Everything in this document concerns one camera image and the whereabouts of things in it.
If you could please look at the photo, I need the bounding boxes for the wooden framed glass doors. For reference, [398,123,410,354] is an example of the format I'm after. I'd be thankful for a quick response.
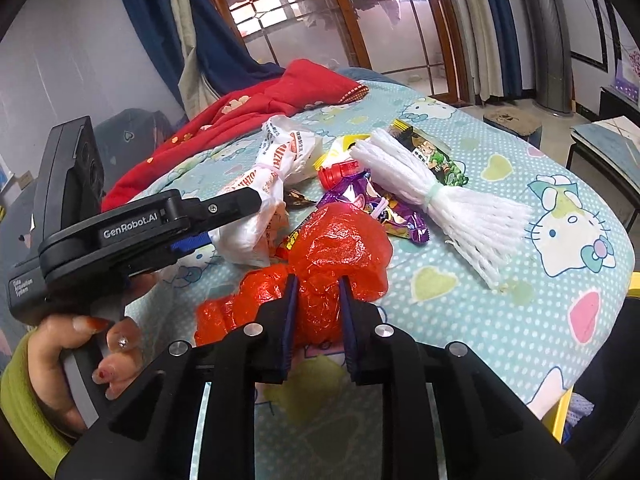
[187,0,473,106]

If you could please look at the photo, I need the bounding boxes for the beige curtain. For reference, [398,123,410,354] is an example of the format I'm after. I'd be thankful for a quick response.
[160,0,221,111]

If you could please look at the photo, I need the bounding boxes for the striped blue beige curtains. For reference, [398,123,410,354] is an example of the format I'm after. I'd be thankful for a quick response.
[435,0,538,103]

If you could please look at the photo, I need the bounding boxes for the grey standing air conditioner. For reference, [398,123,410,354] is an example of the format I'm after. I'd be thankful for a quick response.
[510,0,573,113]

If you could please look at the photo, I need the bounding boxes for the dark blue curtain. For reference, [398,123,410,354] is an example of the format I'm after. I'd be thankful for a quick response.
[111,0,286,126]

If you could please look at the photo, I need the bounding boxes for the red candy wrapper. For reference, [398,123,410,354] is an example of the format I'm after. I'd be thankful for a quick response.
[274,232,303,261]

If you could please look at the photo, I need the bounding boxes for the yellow chair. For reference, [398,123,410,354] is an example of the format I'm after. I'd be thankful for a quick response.
[549,267,640,445]

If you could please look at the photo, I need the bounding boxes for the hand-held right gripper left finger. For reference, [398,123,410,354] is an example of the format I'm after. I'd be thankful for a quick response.
[55,274,301,480]

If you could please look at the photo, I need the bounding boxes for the dark cabinet with marble top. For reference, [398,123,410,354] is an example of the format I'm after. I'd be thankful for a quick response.
[567,85,640,221]

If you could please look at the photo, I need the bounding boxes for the cartoon cat printed bed sheet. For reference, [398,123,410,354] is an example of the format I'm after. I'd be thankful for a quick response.
[125,67,636,480]

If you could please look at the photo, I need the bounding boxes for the white foam fruit net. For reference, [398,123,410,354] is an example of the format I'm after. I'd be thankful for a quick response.
[350,128,535,288]

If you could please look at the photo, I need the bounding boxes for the dark heart print pillow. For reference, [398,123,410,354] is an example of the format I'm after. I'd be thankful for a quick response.
[95,108,188,193]

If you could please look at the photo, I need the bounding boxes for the person's left hand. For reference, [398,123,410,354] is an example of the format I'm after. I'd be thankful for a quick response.
[25,315,144,436]

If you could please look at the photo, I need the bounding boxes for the red quilted blanket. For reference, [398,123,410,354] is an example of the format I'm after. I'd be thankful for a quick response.
[101,59,370,211]

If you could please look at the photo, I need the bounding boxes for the small dark stool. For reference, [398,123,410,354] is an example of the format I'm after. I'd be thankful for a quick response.
[482,105,543,148]

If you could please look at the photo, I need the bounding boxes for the small red bottle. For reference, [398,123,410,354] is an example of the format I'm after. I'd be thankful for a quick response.
[318,160,362,187]

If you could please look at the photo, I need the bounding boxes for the purple box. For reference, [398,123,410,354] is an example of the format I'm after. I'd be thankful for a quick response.
[612,50,640,93]

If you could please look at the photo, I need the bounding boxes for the black green snack packet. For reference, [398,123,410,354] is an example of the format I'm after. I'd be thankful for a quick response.
[389,119,470,187]

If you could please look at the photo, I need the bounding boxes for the purple snack wrapper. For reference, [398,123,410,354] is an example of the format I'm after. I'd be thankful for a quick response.
[316,172,431,245]

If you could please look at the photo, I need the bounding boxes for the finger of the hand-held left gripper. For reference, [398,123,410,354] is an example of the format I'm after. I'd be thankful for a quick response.
[187,186,263,235]
[170,232,212,255]

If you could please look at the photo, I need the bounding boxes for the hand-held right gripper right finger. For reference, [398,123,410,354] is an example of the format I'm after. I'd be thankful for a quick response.
[337,276,581,480]

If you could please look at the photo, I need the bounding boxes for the white plastic bag orange print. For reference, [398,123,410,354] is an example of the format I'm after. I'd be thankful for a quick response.
[210,115,326,267]

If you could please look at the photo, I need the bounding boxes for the person's left forearm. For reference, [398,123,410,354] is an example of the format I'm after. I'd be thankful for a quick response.
[0,327,73,478]

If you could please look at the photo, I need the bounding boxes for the yellow white packet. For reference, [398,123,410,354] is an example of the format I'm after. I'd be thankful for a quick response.
[312,134,373,171]

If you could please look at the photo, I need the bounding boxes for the red plastic bag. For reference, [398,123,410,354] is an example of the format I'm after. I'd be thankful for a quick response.
[194,203,393,348]

